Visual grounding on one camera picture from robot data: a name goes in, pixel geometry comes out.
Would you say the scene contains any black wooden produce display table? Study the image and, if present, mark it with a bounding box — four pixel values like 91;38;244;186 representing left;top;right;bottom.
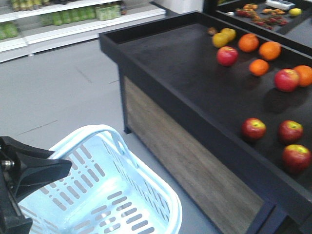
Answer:
99;12;312;234

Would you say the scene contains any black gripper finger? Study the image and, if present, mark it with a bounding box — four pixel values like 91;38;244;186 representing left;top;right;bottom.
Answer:
0;136;72;201

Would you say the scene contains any black upper produce tray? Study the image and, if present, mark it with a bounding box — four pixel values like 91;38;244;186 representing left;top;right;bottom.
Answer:
203;0;312;57

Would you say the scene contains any red apple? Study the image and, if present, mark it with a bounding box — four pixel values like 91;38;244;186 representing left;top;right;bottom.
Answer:
277;120;304;145
274;68;299;92
282;144;312;175
216;46;238;67
241;117;267;141

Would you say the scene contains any red apple front middle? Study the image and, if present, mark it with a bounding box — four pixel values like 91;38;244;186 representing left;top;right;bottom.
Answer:
277;120;304;145

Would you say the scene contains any yellow round pear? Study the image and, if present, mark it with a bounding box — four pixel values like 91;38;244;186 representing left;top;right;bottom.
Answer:
212;33;229;48
220;28;236;42

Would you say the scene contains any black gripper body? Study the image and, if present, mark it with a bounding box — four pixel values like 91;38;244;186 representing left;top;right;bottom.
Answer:
0;146;33;234

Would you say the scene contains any small orange centre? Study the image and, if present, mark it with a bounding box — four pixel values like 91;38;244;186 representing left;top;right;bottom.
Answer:
249;59;270;77

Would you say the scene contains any red apple back left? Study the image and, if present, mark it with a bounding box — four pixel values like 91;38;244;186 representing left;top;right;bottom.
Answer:
216;46;238;67

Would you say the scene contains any red apple front right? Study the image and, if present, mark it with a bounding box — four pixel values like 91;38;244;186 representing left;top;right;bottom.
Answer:
282;144;312;175

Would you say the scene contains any red apple centre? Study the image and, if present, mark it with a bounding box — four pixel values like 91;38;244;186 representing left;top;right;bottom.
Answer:
274;68;299;92

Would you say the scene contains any white supermarket shelf unit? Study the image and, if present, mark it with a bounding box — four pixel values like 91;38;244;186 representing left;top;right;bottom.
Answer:
0;0;166;62

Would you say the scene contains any yellow round pear rear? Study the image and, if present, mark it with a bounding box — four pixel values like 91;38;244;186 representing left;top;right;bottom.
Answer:
220;28;236;42

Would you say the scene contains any light blue plastic basket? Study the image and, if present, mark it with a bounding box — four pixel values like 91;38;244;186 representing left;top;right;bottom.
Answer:
19;124;182;234

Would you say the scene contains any red apple front left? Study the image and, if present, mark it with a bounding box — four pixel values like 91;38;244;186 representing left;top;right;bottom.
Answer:
241;117;267;141

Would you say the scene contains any orange back left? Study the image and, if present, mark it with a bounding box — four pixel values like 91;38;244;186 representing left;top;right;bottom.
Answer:
238;33;259;53

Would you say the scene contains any yellow round pear front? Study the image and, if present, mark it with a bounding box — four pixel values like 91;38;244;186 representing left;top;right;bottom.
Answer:
212;33;229;48

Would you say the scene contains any orange behind centre apple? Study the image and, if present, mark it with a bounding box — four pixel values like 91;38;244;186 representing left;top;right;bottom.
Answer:
293;65;312;87

